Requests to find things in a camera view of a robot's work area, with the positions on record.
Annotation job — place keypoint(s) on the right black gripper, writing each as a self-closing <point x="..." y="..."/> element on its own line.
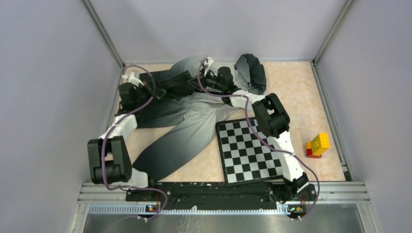
<point x="195" y="82"/>

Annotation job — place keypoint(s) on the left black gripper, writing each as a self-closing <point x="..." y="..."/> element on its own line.
<point x="159" y="93"/>

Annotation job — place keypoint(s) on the grey gradient zip jacket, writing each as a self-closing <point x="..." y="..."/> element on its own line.
<point x="194" y="115"/>

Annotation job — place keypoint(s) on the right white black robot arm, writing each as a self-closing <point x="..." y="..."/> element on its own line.
<point x="272" y="120"/>

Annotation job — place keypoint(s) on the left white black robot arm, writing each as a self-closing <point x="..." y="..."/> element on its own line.
<point x="109" y="160"/>

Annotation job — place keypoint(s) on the black white checkerboard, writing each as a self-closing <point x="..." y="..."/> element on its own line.
<point x="244" y="158"/>

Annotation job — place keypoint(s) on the yellow toy brick block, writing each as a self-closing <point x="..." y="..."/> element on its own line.
<point x="320" y="144"/>

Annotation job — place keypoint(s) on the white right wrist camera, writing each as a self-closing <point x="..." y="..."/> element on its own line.
<point x="207" y="63"/>

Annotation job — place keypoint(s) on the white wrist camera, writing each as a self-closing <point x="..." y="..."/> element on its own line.
<point x="207" y="63"/>
<point x="133" y="78"/>

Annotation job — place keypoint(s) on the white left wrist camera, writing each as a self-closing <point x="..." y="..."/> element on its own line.
<point x="133" y="78"/>

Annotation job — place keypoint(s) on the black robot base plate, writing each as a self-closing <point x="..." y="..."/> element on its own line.
<point x="217" y="196"/>

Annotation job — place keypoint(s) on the aluminium frame rail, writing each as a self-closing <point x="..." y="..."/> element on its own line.
<point x="103" y="201"/>

